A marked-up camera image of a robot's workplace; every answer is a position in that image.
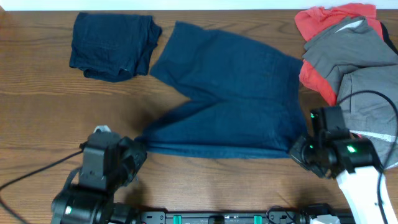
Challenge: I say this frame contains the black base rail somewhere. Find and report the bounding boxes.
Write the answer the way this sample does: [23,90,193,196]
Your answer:
[109,203,356,224]

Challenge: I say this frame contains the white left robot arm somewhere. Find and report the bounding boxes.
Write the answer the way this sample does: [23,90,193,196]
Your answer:
[51,131,147,224]

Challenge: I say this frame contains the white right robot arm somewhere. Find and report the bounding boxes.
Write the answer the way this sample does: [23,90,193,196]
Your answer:
[289,106,397,223]

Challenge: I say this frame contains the grey shorts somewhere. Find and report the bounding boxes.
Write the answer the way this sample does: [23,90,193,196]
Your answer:
[303,17,397,168]

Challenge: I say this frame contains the red orange shirt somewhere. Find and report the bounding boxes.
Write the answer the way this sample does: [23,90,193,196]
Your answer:
[294,3,388,106]

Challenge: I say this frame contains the folded navy blue garment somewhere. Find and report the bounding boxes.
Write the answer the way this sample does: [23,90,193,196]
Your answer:
[69,12,162,83]

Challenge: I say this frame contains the navy blue shorts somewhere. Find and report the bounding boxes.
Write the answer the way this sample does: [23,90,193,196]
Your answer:
[137,22,307,159]

